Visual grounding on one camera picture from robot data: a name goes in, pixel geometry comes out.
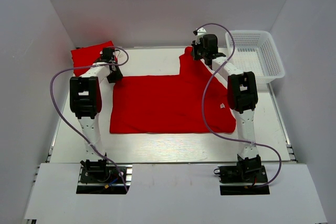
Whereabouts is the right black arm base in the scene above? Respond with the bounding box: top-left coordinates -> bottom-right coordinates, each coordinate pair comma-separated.
214,166 -> 270,196

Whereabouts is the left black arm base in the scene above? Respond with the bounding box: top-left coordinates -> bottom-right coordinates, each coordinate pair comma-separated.
76,161 -> 132,195

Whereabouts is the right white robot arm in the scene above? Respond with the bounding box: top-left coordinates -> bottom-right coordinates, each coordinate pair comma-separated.
192,29 -> 261,182

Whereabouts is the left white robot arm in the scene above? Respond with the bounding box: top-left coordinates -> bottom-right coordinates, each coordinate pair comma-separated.
70,47 -> 123,182

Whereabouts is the folded red t shirt stack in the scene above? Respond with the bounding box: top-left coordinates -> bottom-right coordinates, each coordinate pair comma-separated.
71,41 -> 113,68

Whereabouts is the white plastic basket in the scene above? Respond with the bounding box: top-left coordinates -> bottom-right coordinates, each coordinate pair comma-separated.
225,30 -> 285,84

